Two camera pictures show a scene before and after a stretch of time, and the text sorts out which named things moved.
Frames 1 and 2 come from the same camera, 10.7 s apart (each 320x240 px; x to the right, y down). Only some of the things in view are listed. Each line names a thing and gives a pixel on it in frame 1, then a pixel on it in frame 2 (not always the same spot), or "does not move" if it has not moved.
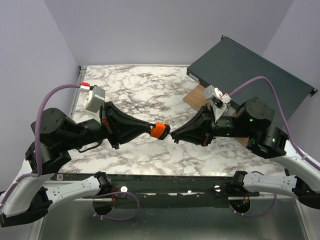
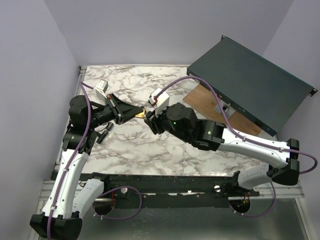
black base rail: (168, 191) does not move
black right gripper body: (215, 128) → (159, 121)
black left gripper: (119, 127) → (122, 111)
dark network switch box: (227, 65) does not move
